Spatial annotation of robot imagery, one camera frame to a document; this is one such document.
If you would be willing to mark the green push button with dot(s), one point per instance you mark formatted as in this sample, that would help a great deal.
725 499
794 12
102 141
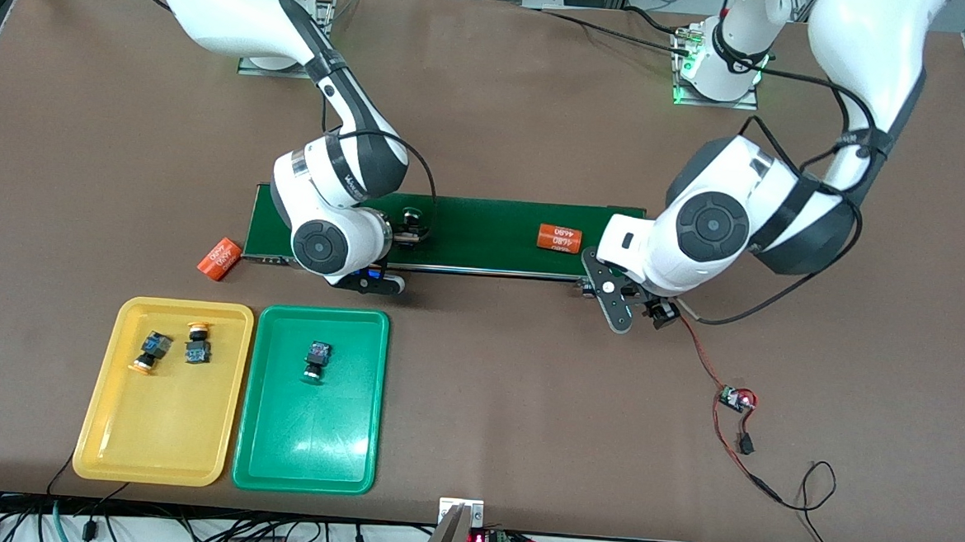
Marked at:
317 360
412 217

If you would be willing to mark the orange cylinder battery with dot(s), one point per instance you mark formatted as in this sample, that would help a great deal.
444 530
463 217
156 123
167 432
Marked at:
219 259
558 238

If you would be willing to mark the yellow push button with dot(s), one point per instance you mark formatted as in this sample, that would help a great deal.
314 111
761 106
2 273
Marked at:
196 345
150 351

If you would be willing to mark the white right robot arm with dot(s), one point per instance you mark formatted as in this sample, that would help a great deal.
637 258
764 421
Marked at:
240 2

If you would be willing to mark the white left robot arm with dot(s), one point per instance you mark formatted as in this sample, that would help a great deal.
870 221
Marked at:
866 43

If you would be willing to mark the green conveyor belt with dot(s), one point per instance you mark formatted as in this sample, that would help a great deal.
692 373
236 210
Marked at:
492 238

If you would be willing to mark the small green circuit board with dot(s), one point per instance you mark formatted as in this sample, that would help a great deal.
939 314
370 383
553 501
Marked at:
734 397

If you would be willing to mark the green plastic tray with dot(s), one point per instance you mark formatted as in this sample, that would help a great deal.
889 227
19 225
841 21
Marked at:
309 435

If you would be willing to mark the red digit display module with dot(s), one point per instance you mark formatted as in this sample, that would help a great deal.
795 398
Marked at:
478 540

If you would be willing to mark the yellow plastic tray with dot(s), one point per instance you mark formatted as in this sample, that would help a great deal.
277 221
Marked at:
160 436

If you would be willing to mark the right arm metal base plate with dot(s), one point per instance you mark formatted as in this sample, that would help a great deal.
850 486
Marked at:
254 67

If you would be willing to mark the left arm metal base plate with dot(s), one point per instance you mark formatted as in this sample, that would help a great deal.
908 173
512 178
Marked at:
747 103

